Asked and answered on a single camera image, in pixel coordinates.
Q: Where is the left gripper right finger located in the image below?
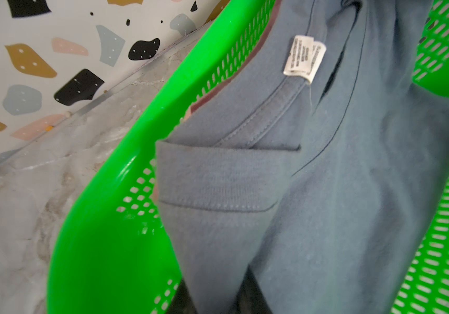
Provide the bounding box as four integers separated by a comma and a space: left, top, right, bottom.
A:
237, 268, 272, 314

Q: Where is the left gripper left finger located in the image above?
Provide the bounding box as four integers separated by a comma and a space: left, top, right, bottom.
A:
166, 280, 197, 314

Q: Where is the blue-grey t-shirt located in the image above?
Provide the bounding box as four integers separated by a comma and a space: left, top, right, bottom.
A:
158, 1, 449, 313

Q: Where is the pink t-shirt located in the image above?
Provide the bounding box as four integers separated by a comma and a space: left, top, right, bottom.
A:
147, 1, 298, 213

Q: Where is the green plastic basket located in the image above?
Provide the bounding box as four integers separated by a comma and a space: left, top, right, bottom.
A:
47, 1, 449, 313

